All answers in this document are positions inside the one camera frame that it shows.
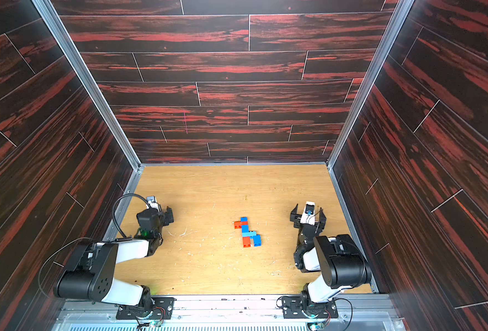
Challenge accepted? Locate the small red lego brick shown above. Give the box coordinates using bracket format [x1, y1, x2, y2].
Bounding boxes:
[242, 237, 252, 248]

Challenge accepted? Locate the red long lego brick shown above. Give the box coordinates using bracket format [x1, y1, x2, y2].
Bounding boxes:
[234, 221, 248, 229]

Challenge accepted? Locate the light blue long lego brick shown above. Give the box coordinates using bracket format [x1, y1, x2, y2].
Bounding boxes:
[242, 231, 257, 237]

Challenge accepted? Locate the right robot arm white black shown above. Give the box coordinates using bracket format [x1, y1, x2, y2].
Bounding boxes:
[289, 201, 372, 316]

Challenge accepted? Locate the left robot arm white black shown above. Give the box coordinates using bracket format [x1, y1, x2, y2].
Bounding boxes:
[54, 207, 174, 315]

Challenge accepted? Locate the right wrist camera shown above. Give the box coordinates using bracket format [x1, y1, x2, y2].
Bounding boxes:
[300, 201, 316, 226]

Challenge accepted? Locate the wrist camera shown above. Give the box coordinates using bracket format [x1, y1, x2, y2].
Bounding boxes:
[300, 201, 316, 226]
[146, 196, 161, 211]

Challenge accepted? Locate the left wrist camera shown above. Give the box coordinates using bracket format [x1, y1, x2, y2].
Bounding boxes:
[146, 196, 161, 211]

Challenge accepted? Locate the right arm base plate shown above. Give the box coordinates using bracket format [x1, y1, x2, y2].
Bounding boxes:
[276, 295, 338, 319]

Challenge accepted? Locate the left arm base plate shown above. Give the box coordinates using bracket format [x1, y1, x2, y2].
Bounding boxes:
[116, 297, 176, 321]

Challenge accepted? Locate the aluminium front rail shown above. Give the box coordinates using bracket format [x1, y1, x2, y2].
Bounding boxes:
[53, 294, 407, 330]

